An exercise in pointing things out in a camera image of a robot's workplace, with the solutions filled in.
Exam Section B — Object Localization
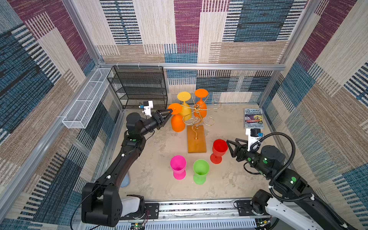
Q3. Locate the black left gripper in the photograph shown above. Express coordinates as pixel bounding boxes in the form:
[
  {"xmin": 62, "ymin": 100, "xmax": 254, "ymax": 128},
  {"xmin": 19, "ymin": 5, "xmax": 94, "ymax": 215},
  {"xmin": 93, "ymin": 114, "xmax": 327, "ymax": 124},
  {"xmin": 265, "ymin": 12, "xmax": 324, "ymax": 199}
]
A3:
[{"xmin": 138, "ymin": 110, "xmax": 173, "ymax": 139}]

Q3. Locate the orange front wine glass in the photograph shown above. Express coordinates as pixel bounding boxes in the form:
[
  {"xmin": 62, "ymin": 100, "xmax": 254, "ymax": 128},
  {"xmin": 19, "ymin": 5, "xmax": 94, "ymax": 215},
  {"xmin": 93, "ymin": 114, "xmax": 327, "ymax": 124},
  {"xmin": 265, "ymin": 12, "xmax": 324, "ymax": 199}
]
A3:
[{"xmin": 168, "ymin": 103, "xmax": 186, "ymax": 132}]

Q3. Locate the orange wine glass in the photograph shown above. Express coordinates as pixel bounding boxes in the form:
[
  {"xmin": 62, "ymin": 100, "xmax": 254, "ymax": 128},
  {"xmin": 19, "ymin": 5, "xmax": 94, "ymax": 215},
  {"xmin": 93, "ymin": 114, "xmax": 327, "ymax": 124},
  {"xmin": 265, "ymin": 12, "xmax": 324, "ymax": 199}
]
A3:
[
  {"xmin": 168, "ymin": 103, "xmax": 186, "ymax": 132},
  {"xmin": 194, "ymin": 89, "xmax": 209, "ymax": 118}
]

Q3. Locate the red plastic wine glass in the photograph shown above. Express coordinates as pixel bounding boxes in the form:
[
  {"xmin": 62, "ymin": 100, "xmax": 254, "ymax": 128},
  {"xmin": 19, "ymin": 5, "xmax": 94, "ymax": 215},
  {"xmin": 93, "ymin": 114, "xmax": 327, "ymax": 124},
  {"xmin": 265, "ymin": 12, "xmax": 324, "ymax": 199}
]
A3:
[{"xmin": 210, "ymin": 139, "xmax": 228, "ymax": 164}]

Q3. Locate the yellow plastic wine glass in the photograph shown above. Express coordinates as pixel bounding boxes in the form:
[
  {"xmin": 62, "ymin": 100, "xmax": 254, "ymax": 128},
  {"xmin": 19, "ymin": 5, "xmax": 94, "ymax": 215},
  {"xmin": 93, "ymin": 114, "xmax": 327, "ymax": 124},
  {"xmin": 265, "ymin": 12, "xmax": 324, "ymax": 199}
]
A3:
[{"xmin": 177, "ymin": 92, "xmax": 192, "ymax": 121}]

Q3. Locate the green plastic wine glass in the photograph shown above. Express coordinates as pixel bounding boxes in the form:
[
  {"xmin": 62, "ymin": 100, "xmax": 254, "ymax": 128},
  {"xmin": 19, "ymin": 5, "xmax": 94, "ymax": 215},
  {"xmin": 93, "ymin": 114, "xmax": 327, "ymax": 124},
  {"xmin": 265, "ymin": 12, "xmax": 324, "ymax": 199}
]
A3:
[{"xmin": 193, "ymin": 159, "xmax": 210, "ymax": 185}]

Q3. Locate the pink plastic wine glass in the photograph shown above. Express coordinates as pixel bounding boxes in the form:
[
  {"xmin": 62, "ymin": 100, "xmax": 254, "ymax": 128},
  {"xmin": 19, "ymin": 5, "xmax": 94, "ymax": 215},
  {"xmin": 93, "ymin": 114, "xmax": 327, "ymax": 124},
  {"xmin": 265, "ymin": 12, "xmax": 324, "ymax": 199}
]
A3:
[{"xmin": 170, "ymin": 155, "xmax": 186, "ymax": 180}]

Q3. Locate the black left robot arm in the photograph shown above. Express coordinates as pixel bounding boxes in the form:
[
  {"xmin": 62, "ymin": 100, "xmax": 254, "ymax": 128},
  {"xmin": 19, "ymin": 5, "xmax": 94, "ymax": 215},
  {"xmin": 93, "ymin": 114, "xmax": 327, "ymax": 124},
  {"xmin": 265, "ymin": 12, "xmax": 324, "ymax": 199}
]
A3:
[{"xmin": 81, "ymin": 109, "xmax": 173, "ymax": 227}]

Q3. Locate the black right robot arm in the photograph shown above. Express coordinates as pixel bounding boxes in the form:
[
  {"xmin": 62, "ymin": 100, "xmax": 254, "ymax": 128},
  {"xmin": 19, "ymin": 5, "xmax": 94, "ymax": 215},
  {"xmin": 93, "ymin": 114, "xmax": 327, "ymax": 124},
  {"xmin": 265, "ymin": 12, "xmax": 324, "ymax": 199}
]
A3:
[{"xmin": 226, "ymin": 129, "xmax": 354, "ymax": 230}]

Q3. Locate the orange back wine glass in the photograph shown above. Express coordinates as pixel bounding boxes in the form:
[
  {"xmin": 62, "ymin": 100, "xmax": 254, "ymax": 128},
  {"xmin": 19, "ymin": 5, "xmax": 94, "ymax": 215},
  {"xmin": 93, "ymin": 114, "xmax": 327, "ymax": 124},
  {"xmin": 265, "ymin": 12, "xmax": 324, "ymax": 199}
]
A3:
[{"xmin": 194, "ymin": 89, "xmax": 209, "ymax": 118}]

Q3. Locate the colourful story book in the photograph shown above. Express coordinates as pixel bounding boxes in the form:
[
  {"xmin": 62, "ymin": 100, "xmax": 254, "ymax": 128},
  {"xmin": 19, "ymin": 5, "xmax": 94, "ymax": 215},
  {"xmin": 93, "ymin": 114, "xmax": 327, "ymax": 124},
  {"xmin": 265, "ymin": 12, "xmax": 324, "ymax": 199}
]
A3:
[{"xmin": 244, "ymin": 108, "xmax": 264, "ymax": 129}]

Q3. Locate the black mesh shelf unit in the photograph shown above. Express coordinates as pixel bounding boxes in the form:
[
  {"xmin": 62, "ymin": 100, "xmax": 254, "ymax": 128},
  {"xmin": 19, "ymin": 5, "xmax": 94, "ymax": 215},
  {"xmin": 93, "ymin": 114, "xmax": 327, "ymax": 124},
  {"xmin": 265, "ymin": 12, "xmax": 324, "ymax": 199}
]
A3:
[{"xmin": 107, "ymin": 66, "xmax": 168, "ymax": 110}]

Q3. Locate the blue sponge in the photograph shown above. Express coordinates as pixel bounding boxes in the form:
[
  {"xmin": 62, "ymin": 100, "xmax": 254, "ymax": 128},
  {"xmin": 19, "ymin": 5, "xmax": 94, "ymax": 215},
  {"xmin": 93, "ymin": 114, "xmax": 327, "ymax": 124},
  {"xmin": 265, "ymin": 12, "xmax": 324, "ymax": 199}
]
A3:
[{"xmin": 120, "ymin": 172, "xmax": 130, "ymax": 188}]

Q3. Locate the gold wire glass rack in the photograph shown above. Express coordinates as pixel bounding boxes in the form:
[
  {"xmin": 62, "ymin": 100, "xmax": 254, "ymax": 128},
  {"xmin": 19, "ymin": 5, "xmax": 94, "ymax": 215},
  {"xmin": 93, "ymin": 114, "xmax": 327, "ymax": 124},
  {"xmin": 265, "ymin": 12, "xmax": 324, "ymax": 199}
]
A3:
[{"xmin": 183, "ymin": 96, "xmax": 215, "ymax": 153}]

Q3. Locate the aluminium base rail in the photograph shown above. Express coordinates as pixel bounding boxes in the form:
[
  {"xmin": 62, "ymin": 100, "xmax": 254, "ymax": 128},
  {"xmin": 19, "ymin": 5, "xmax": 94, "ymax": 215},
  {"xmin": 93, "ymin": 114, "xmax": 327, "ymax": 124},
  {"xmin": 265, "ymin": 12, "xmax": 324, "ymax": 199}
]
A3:
[{"xmin": 71, "ymin": 197, "xmax": 325, "ymax": 230}]

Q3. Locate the white wire wall basket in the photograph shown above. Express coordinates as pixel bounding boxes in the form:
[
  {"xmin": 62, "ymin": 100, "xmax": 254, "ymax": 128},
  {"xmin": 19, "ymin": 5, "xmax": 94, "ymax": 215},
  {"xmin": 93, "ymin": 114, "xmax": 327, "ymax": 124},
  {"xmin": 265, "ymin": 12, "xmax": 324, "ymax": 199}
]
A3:
[{"xmin": 62, "ymin": 68, "xmax": 111, "ymax": 129}]

